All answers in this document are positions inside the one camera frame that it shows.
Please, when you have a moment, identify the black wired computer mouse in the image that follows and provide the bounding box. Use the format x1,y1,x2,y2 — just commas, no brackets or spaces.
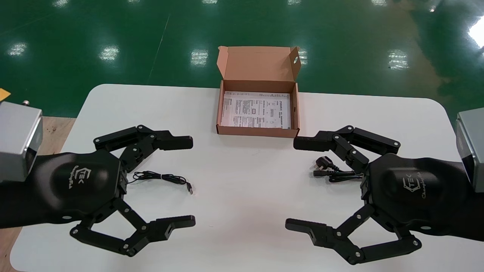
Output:
127,171,194,195

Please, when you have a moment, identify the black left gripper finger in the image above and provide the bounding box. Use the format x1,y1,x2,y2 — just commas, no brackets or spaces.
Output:
70,198,196,257
94,125,193,172

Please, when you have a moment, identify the black power cord with plug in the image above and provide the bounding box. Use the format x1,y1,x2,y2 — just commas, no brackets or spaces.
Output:
313,156,365,184

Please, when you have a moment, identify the white printed paper manual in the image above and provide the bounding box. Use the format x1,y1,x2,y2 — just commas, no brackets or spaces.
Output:
220,91,292,129

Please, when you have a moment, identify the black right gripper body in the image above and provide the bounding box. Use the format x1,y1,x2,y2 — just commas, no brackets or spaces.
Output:
361,153,484,241

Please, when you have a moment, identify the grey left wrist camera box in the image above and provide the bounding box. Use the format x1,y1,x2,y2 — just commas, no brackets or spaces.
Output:
0,100,43,182

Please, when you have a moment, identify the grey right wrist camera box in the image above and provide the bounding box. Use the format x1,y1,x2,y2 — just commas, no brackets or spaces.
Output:
456,108,484,182

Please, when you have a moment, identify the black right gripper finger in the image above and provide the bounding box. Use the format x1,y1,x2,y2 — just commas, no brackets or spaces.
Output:
285,206,421,265
294,125,400,174

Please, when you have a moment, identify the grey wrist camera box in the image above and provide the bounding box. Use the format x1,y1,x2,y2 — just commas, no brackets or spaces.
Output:
0,100,43,182
456,108,484,182

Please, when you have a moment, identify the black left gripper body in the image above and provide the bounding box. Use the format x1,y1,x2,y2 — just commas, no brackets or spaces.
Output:
0,150,127,229

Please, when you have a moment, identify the brown cardboard storage box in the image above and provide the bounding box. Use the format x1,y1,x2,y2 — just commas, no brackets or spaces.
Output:
216,46,302,138

